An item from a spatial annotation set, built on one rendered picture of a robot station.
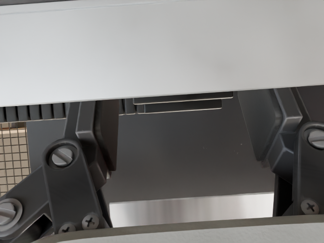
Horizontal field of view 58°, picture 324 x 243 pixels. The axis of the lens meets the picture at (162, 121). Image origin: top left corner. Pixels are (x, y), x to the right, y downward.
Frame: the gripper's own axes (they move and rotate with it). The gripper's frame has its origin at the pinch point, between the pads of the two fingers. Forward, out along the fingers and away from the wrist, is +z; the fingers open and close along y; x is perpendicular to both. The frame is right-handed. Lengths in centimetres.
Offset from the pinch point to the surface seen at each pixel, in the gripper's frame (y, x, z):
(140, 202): -2.4, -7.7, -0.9
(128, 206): -3.1, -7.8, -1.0
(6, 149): -141, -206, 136
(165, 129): 0, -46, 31
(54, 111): -20.8, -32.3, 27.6
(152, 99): -1.9, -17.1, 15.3
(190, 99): 2.6, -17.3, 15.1
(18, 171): -133, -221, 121
